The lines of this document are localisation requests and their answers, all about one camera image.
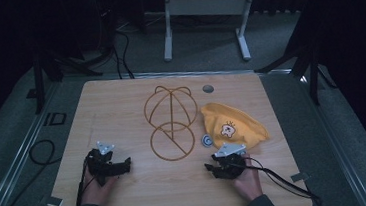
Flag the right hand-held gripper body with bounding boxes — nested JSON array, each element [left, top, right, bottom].
[[213, 141, 250, 181]]

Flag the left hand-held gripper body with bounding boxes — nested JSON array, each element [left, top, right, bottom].
[[84, 139, 119, 189]]

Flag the yellow knit hat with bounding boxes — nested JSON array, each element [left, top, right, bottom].
[[199, 97, 272, 153]]

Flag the gold wire hat stand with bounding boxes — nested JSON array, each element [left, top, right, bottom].
[[140, 82, 203, 164]]

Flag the person's right hand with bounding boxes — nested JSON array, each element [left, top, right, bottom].
[[230, 153, 265, 204]]

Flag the person's left hand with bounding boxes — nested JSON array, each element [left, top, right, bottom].
[[77, 173, 122, 206]]

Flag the small grey round disc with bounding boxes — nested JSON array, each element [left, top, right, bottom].
[[201, 133, 215, 148]]

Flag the grey tape piece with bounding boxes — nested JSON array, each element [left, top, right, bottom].
[[46, 194, 64, 206], [289, 170, 311, 185]]

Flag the grey round table grommet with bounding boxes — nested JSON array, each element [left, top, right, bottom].
[[202, 83, 215, 95]]

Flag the black metal stand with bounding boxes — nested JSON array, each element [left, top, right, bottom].
[[20, 36, 107, 117], [253, 33, 340, 111]]

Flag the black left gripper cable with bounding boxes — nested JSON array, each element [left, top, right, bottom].
[[70, 156, 100, 206]]

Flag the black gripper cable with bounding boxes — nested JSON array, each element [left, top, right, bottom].
[[242, 151, 322, 206], [70, 156, 100, 206]]

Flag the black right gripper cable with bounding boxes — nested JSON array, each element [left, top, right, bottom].
[[242, 151, 322, 206]]

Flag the black floor cable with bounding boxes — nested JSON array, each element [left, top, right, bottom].
[[0, 137, 61, 206]]

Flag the metal floor rail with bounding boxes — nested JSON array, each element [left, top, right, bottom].
[[297, 66, 366, 206], [0, 81, 71, 206]]

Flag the black background cables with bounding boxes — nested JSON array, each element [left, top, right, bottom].
[[109, 28, 136, 81]]

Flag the white desk frame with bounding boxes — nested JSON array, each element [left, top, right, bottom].
[[158, 0, 264, 69]]

